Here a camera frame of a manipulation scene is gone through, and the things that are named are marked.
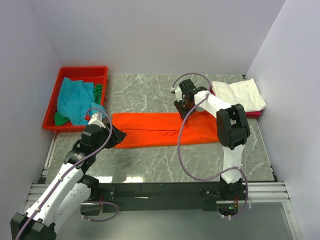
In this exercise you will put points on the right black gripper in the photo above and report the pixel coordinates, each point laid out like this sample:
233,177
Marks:
183,113

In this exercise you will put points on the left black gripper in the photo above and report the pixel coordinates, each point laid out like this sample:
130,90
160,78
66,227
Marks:
117,136

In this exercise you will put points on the folded red t shirt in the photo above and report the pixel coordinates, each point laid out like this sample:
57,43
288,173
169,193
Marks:
250,115

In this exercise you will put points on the blue t shirt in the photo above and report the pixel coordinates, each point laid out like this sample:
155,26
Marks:
75,100

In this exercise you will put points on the folded white t shirt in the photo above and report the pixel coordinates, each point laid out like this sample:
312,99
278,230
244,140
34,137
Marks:
243,92

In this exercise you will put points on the aluminium rail frame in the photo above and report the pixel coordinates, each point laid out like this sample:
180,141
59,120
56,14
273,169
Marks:
258,192

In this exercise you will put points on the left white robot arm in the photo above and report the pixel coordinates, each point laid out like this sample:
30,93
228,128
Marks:
70,188

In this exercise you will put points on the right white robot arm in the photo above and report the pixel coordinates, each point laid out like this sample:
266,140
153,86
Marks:
232,132

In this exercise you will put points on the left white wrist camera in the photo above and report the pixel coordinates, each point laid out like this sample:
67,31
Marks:
97,119

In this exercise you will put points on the red plastic bin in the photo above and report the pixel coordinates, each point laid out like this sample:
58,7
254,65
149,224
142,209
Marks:
93,74

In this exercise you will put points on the black mounting base bar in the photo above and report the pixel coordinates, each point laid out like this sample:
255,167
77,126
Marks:
142,196

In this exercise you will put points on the green t shirt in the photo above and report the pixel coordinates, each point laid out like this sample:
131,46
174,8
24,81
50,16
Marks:
98,92

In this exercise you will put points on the orange t shirt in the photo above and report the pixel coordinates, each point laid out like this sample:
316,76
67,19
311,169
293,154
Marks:
161,129

